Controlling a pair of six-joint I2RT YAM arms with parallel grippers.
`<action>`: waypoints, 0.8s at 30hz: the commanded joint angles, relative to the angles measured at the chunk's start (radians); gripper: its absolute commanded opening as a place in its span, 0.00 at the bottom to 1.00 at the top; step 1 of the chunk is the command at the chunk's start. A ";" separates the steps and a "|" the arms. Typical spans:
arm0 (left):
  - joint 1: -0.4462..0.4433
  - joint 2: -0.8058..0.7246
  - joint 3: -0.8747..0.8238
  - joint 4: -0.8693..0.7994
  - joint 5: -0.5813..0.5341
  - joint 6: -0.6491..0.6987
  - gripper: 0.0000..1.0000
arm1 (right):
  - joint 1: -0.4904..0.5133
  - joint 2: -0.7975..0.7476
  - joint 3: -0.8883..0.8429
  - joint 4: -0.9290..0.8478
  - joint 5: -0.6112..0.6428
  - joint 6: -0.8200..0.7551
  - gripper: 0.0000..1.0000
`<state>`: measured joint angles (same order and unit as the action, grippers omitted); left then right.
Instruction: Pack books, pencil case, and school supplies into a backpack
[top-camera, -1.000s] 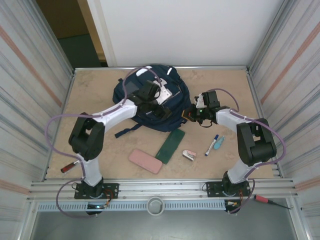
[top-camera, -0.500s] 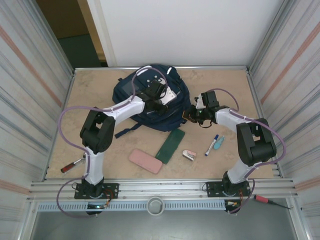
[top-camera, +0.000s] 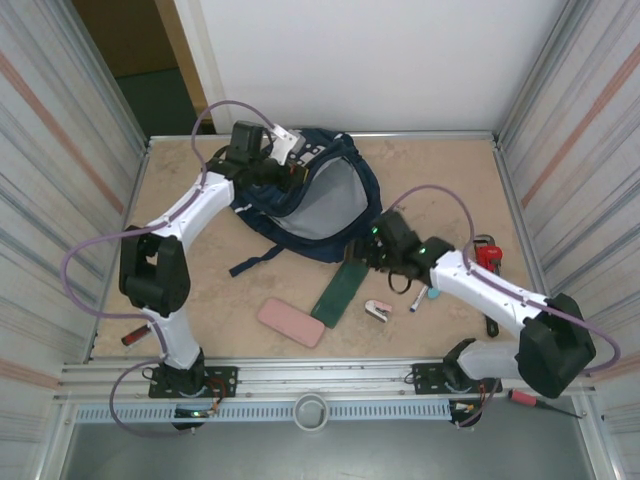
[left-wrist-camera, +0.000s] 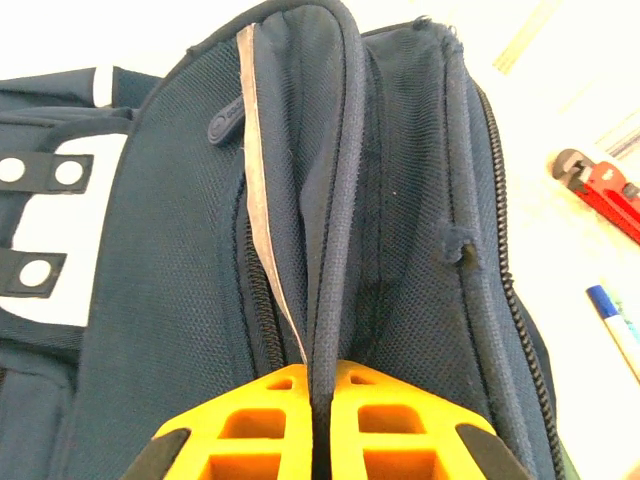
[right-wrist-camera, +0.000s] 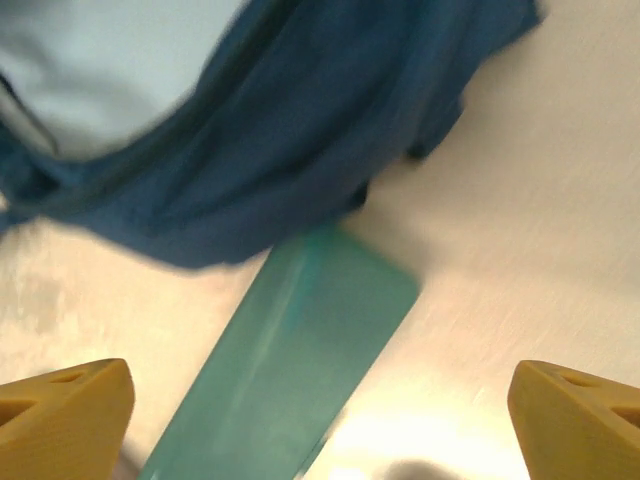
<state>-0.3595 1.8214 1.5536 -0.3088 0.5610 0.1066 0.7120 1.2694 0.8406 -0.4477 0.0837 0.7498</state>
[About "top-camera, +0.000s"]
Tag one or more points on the pink and white stapler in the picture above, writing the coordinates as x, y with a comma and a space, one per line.
377, 310

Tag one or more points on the long aluminium table edge rail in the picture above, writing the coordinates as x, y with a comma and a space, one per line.
450, 135

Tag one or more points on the red pipe wrench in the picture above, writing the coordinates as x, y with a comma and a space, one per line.
487, 255

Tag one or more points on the aluminium table side rail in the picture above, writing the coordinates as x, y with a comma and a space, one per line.
138, 185
508, 185

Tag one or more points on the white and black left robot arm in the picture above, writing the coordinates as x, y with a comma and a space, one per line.
155, 280

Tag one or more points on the teal eraser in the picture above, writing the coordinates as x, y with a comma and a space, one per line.
435, 293

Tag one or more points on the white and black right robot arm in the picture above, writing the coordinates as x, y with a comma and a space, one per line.
555, 350

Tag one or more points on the small circuit board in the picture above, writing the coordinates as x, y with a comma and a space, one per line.
465, 407
192, 413

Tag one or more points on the dark green pencil case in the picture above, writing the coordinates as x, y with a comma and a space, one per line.
337, 300

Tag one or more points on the grey round pipe fitting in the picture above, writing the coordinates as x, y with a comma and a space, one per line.
311, 425

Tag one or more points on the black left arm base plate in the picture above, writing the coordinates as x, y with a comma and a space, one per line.
225, 382

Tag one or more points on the white door frame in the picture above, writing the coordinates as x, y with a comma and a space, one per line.
200, 60

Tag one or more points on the blue and white marker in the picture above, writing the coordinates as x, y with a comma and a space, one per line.
418, 301

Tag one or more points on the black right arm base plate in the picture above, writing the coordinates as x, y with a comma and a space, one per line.
425, 380

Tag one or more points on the wide aluminium rail beam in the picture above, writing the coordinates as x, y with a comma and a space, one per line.
325, 375

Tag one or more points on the navy blue backpack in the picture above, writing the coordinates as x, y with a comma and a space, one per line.
370, 190

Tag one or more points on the pink pencil case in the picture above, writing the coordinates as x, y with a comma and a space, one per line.
290, 322

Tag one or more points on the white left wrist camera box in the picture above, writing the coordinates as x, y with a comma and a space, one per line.
286, 145

